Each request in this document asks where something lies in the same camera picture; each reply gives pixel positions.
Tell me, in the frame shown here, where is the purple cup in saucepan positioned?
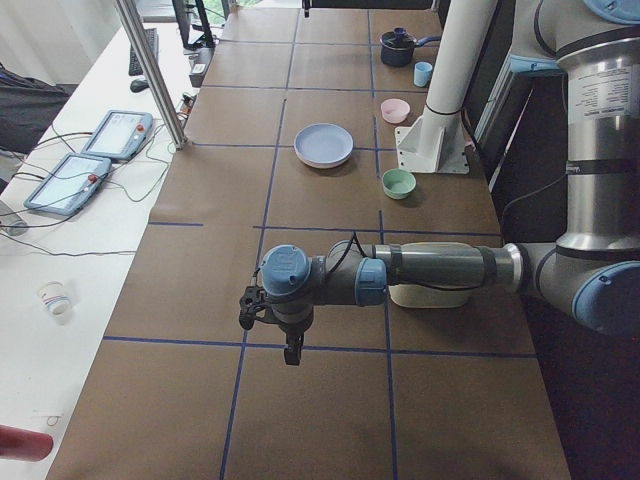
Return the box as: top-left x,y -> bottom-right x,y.
394,27 -> 407,39

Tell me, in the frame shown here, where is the black monitor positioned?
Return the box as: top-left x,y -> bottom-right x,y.
172,0 -> 216,52

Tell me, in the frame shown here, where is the grey water bottle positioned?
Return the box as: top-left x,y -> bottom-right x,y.
0,212 -> 28,237

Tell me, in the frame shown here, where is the blue plate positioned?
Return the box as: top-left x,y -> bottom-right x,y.
294,123 -> 354,160

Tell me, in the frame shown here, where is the red cylinder bottle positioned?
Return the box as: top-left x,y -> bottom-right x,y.
0,425 -> 54,462

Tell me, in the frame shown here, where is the orange connector block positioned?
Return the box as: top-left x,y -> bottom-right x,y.
178,93 -> 196,115

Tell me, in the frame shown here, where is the light blue cup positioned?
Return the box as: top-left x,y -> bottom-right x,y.
413,61 -> 433,87

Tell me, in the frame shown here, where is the dark blue saucepan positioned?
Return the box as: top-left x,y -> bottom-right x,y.
380,28 -> 442,67

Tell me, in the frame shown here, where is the black box with label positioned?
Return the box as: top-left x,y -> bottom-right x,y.
189,63 -> 209,88

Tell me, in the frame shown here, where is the cream toaster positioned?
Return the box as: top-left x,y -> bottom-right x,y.
389,284 -> 471,309

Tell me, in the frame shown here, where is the pink bowl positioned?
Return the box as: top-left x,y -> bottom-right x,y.
380,98 -> 411,124

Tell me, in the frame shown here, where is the aluminium frame post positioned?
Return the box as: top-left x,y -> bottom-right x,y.
115,0 -> 187,151

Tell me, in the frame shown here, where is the far teach pendant tablet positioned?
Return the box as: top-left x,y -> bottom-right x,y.
81,110 -> 153,163

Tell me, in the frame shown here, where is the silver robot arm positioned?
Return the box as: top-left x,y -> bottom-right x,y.
239,1 -> 639,365

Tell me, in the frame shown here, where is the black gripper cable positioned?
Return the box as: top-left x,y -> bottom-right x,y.
324,230 -> 366,276

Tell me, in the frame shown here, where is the black computer mouse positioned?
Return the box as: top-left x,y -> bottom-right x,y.
129,78 -> 149,93

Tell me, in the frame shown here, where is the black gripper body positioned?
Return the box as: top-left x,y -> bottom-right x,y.
239,285 -> 314,340

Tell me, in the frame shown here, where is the green bowl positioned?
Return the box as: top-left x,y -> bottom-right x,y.
381,168 -> 417,200

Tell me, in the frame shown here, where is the near teach pendant tablet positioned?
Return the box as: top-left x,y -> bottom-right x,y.
23,153 -> 112,217

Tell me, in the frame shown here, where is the black keyboard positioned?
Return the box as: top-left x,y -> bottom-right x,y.
128,27 -> 160,77

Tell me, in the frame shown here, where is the white camera pole mount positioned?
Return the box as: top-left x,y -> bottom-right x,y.
395,0 -> 497,175

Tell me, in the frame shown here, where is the paper cup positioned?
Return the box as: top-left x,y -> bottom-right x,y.
37,281 -> 72,325

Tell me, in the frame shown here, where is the teach pendant tablet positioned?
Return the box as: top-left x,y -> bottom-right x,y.
81,110 -> 153,163
23,153 -> 112,217

